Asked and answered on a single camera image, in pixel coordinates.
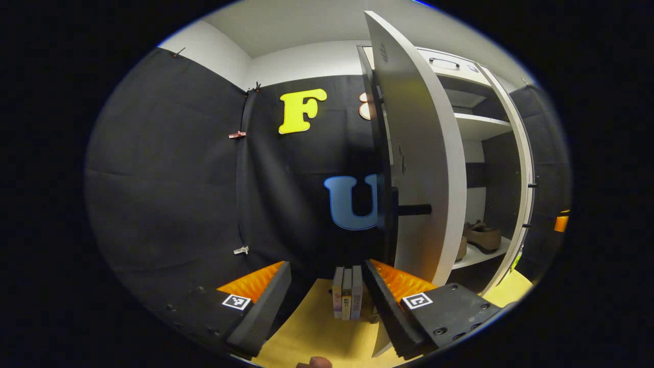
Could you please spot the silver cloth clip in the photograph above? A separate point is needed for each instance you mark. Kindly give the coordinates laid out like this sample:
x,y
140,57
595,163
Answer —
x,y
241,250

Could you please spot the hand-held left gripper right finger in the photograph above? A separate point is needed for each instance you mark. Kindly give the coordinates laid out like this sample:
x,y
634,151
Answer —
x,y
388,312

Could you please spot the standing book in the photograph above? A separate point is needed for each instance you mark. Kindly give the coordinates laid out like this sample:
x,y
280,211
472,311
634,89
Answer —
x,y
347,296
337,294
357,294

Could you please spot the brown fuzzy shoe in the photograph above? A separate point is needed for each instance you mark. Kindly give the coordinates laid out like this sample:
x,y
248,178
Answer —
x,y
485,237
461,249

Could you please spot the red cloth clip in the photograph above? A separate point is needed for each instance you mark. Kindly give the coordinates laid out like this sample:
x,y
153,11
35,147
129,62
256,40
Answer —
x,y
237,135

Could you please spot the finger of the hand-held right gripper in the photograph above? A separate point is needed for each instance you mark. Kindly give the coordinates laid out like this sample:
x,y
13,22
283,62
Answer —
x,y
562,223

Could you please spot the white cabinet drawer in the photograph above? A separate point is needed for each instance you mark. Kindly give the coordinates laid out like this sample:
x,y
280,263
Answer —
x,y
460,71

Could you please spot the white shoe cabinet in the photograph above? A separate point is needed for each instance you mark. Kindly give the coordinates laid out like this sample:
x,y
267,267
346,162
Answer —
x,y
480,125

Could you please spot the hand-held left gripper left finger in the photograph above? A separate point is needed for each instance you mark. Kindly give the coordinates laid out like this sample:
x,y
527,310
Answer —
x,y
260,312

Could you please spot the white shoe cabinet door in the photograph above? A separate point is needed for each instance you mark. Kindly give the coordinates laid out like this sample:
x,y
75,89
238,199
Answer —
x,y
424,153
527,168

